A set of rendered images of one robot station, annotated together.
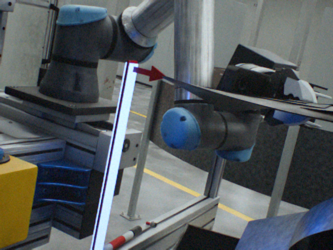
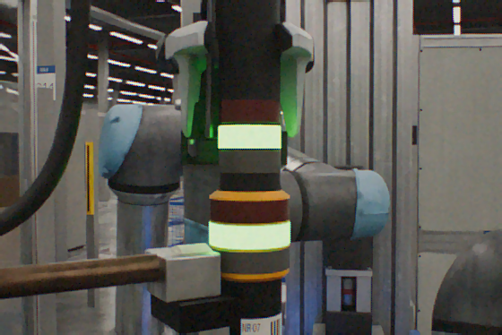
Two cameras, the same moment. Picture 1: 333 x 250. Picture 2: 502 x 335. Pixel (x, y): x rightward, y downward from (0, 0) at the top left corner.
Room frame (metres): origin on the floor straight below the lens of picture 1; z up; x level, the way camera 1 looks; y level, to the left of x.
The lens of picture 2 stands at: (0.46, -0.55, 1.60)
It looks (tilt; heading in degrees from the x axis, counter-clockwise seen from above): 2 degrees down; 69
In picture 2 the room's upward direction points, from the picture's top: straight up
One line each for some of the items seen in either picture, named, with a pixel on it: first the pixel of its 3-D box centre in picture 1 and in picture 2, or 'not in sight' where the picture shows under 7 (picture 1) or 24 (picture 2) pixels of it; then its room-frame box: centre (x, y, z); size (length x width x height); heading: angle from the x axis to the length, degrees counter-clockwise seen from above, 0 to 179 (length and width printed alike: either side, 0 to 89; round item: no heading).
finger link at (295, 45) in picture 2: not in sight; (289, 85); (0.61, -0.23, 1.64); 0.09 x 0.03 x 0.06; 84
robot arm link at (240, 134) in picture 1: (232, 131); not in sight; (0.97, -0.13, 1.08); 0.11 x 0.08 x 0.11; 132
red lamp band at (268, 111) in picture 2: not in sight; (249, 113); (0.58, -0.24, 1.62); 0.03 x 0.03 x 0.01
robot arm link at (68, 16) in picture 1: (82, 31); not in sight; (1.23, 0.25, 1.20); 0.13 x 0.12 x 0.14; 132
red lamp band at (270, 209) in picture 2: not in sight; (249, 208); (0.58, -0.24, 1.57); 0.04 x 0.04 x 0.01
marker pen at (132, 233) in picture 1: (121, 239); not in sight; (0.82, 0.04, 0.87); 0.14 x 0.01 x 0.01; 158
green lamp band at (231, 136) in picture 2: not in sight; (249, 137); (0.58, -0.24, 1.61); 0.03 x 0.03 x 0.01
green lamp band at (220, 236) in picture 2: not in sight; (249, 232); (0.58, -0.24, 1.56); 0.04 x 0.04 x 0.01
